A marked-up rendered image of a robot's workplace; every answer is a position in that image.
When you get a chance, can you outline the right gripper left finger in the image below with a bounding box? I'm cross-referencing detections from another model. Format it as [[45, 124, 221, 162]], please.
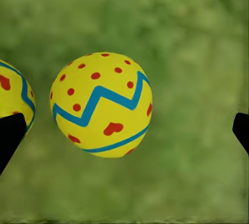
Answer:
[[0, 113, 27, 175]]

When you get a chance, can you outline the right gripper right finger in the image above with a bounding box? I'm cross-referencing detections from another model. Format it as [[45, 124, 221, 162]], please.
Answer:
[[232, 112, 249, 155]]

